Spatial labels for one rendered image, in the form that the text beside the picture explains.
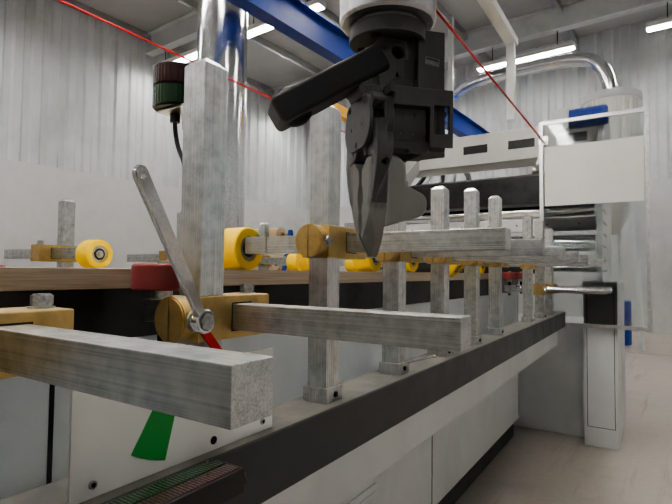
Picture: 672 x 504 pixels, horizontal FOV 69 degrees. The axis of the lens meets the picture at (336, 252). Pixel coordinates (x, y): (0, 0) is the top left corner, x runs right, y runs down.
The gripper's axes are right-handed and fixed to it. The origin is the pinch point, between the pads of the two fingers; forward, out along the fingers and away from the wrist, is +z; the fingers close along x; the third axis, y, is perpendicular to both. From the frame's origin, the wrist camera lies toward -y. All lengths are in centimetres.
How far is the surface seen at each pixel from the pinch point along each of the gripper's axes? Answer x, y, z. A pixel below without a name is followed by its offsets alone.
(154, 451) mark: 7.0, -19.1, 20.4
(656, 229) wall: 562, 677, -27
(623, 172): 160, 196, -38
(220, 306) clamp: 13.1, -12.6, 7.2
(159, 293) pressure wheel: 25.0, -19.9, 6.7
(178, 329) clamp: 10.3, -17.0, 9.1
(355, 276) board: 72, 22, 8
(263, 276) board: 49.3, -3.2, 6.2
